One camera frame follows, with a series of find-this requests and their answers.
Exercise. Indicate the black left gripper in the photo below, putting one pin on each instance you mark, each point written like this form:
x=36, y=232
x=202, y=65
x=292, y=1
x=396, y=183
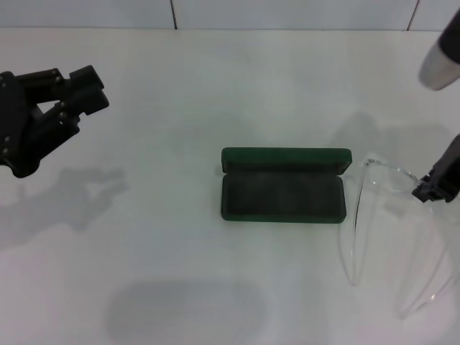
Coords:
x=14, y=133

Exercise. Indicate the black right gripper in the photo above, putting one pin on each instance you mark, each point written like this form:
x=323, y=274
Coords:
x=449, y=161

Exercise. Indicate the clear white glasses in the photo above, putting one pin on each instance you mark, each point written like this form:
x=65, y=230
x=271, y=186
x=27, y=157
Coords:
x=388, y=176

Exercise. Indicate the green glasses case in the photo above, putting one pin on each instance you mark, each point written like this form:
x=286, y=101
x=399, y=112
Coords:
x=284, y=201

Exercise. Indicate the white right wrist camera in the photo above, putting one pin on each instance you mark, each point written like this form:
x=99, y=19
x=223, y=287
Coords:
x=440, y=68

